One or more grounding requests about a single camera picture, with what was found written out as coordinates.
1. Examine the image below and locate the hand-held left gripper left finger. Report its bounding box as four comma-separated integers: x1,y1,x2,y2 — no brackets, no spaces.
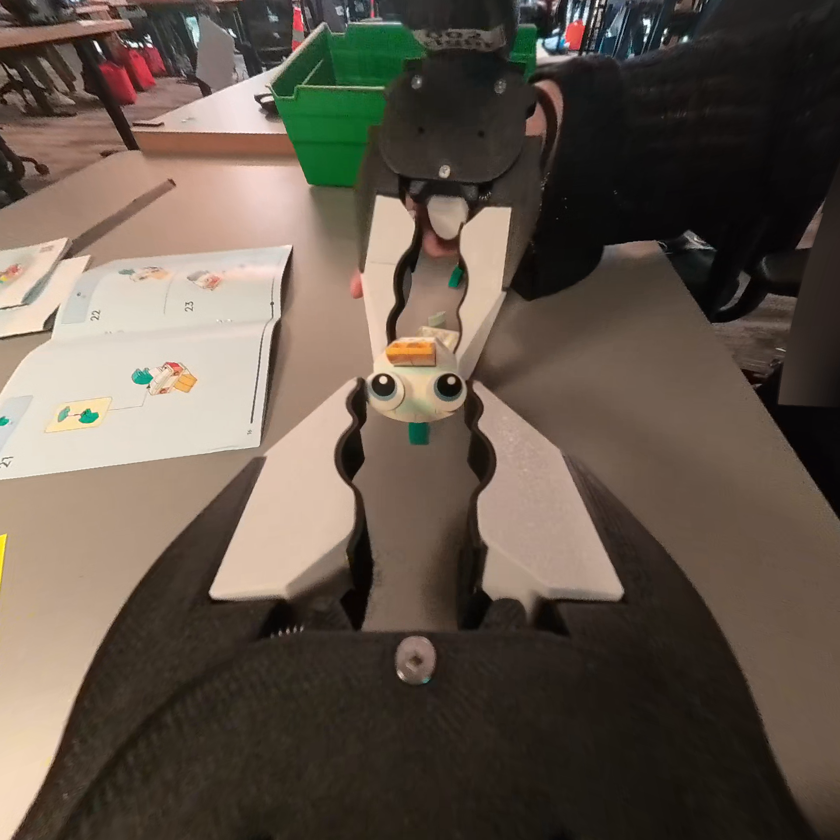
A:
210,377,375,631

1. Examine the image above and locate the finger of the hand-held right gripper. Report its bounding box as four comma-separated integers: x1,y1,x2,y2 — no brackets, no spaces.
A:
360,196,421,368
455,205,517,376

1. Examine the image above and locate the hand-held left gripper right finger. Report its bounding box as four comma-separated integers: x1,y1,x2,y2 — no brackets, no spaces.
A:
461,381,624,630

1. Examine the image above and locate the white lego creature model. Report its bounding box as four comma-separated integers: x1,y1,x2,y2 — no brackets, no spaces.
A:
364,336,471,448

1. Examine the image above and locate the person's right forearm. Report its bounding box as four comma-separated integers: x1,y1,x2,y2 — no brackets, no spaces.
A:
511,0,840,303

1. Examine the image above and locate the white lego piece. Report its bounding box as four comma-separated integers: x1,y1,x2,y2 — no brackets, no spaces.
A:
420,313,462,353

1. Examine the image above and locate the open lego instruction booklet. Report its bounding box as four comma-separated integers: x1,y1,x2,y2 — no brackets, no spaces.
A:
0,245,294,481

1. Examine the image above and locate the small lego instruction booklet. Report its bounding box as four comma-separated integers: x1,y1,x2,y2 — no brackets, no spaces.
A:
0,236,91,340

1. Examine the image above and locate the person's right hand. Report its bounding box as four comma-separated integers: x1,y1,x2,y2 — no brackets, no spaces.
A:
419,218,455,260

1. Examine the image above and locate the green plastic bin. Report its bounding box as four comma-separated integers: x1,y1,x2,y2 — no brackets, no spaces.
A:
269,21,539,189

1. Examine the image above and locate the wood-edged table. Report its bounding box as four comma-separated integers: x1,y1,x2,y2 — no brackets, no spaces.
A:
131,62,309,158

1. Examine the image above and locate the grey panel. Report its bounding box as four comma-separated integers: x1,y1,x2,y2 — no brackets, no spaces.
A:
196,14,238,94

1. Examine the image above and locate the black office chair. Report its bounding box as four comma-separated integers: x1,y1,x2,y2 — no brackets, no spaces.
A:
669,230,821,322

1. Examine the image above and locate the red bag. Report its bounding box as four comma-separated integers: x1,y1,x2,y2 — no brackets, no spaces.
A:
125,46,168,91
98,59,139,106

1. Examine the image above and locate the background desk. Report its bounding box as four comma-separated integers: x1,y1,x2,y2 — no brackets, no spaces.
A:
0,18,142,152

